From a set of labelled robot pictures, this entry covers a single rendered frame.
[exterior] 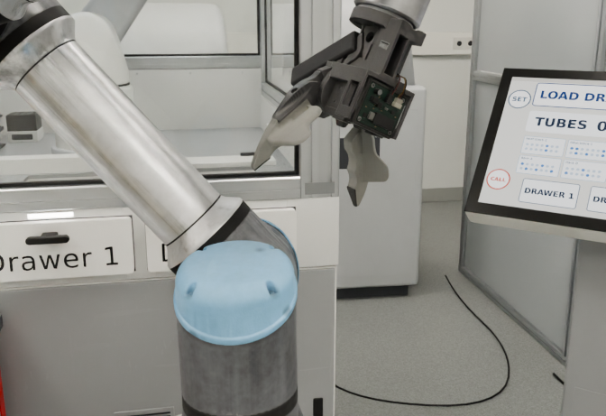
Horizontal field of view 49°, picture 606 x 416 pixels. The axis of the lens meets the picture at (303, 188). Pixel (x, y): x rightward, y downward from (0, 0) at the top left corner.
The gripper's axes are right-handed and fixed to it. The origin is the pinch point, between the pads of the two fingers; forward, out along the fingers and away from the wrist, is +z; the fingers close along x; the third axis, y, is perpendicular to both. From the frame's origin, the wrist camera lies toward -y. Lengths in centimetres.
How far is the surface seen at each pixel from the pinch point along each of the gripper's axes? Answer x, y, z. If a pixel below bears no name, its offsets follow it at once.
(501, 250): 215, -130, 6
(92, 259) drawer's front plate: 4, -59, 30
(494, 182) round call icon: 52, -17, -11
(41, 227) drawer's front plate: -6, -62, 28
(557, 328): 203, -83, 25
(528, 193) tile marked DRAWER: 54, -12, -11
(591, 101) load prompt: 60, -12, -31
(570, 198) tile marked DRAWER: 56, -6, -13
